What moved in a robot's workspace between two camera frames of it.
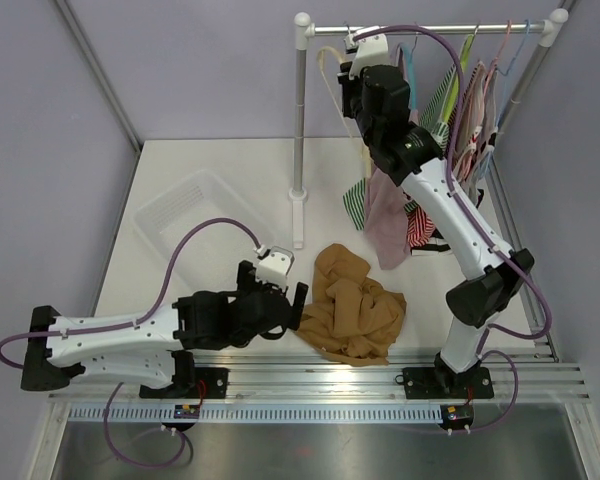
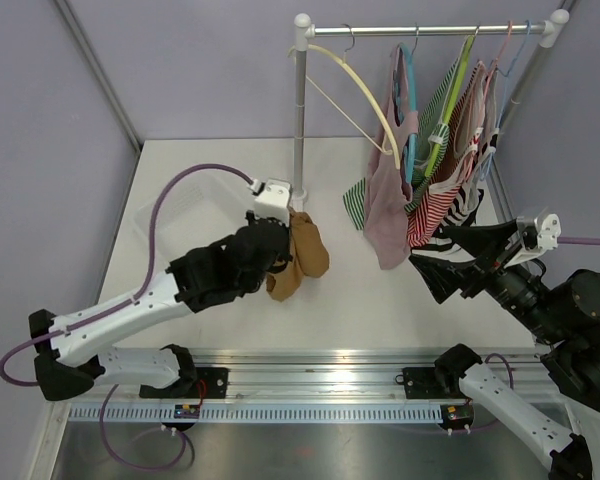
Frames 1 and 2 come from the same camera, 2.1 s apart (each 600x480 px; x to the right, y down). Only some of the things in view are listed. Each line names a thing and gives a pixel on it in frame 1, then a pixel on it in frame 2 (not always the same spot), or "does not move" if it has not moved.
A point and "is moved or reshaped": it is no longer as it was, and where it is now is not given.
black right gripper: (348, 86) -> (486, 244)
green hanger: (453, 94) does not move
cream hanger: (367, 158) is moved or reshaped
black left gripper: (247, 281) -> (285, 255)
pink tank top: (385, 198) does not move
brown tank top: (350, 317) -> (309, 253)
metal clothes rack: (304, 25) does not move
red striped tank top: (419, 223) does not move
